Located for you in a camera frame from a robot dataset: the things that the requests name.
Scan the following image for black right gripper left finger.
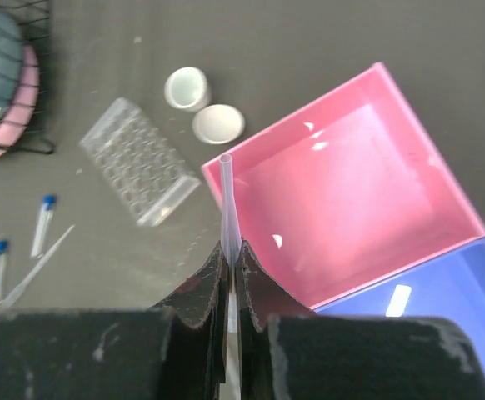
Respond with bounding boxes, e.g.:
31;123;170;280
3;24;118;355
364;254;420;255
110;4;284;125
157;243;230;396

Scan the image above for black wire basket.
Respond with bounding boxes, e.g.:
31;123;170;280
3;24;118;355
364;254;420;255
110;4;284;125
0;0;56;156

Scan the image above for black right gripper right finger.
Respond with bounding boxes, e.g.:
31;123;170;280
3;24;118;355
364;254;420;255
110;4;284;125
233;240;316;396

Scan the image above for pink ceramic plate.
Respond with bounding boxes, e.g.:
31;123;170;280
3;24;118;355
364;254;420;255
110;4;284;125
0;45;39;156

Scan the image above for small white cup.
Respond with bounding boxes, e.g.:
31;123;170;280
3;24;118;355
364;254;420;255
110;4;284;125
164;67;211;113

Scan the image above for blue plastic box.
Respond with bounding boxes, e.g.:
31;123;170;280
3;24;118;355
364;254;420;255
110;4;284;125
317;238;485;371

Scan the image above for clear plastic pipette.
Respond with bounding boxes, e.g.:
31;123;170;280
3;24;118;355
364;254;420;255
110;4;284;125
220;154;242;399
1;225;75;308

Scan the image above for small white lid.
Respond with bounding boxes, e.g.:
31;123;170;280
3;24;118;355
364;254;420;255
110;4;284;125
192;104;246;145

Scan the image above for clear test tube rack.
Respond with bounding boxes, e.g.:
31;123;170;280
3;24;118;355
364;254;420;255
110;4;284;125
80;97;201;227

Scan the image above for pink plastic box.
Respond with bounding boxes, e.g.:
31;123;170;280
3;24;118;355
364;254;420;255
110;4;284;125
201;62;485;310

